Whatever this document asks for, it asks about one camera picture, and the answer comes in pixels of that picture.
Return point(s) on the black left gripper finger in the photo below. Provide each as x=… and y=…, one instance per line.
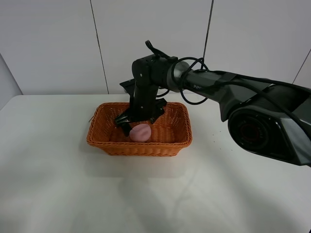
x=126, y=128

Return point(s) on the orange wicker basket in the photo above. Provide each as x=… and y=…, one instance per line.
x=169, y=134

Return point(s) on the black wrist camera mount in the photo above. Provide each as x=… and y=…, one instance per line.
x=128, y=86

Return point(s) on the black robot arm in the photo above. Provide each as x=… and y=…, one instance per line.
x=265, y=117

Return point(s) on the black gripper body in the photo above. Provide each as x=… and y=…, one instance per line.
x=143, y=106

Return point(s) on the pink peach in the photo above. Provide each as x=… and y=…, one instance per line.
x=140, y=133

